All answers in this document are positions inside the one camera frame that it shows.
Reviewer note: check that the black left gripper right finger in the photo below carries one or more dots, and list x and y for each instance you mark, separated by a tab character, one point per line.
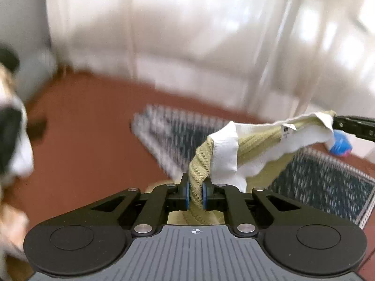
297	237

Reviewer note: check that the dark patterned rug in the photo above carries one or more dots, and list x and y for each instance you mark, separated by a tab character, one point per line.
311	177

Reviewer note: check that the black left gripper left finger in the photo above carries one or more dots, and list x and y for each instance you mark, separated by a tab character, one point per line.
93	237

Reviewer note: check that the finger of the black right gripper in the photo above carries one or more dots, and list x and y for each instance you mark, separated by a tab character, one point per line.
361	127

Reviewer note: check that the olive green knit garment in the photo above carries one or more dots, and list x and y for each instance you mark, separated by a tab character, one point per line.
246	156

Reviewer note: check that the brown white black clothes pile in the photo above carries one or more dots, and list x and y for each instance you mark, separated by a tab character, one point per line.
13	134

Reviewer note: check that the blue tissue pack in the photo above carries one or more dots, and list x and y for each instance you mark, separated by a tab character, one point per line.
339	145

